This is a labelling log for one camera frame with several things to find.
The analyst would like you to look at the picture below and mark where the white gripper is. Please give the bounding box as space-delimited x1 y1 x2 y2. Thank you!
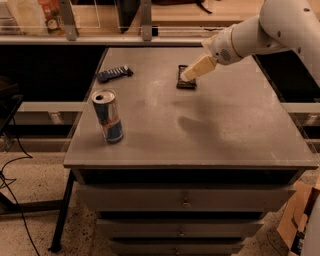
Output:
180 25 242 81

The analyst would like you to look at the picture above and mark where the dark chocolate rxbar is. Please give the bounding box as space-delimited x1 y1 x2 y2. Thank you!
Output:
176 65 197 89

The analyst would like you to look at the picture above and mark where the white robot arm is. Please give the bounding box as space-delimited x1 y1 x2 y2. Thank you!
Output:
181 0 320 85

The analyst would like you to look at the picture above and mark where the red bull can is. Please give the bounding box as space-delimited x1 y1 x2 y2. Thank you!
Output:
91 89 123 144

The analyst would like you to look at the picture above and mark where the blue snack bar wrapper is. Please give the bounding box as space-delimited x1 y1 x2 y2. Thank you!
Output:
97 65 133 83

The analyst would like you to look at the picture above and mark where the grey drawer cabinet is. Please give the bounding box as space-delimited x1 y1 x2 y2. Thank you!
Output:
64 47 317 256

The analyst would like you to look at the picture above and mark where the red white snack bag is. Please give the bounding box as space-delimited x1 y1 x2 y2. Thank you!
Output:
38 0 64 35

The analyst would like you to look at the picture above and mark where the cardboard box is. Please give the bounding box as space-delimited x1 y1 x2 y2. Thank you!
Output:
277 181 320 256

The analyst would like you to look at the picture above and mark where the metal shelf rail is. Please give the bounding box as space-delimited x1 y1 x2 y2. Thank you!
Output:
0 0 234 47

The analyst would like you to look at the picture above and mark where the black floor cable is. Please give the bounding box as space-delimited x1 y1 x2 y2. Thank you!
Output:
0 116 42 256

